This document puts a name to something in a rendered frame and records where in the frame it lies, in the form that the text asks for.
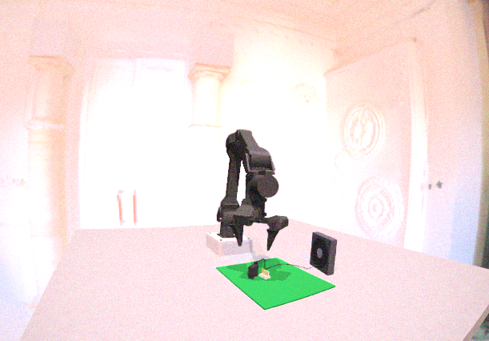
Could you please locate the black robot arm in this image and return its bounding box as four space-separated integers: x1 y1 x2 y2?
217 129 279 238

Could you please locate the green circuit board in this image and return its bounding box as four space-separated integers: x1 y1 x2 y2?
215 257 335 310

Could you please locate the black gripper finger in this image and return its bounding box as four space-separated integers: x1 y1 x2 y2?
266 228 282 251
226 223 244 247

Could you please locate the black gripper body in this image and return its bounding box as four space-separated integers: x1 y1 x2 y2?
222 195 289 229

